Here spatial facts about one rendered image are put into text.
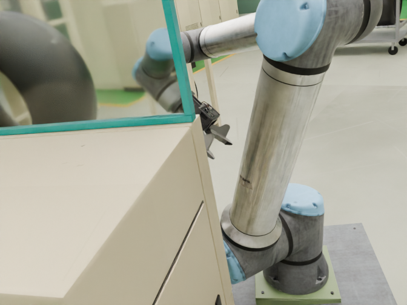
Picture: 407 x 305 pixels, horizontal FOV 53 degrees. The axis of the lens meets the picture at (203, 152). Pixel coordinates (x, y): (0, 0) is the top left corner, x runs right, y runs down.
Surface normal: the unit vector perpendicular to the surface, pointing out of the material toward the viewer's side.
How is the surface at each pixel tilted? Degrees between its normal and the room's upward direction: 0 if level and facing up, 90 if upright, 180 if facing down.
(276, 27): 79
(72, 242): 0
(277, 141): 105
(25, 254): 0
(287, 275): 68
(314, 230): 93
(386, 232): 0
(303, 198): 9
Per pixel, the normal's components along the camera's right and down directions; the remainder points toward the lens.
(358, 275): -0.17, -0.90
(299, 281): -0.07, 0.09
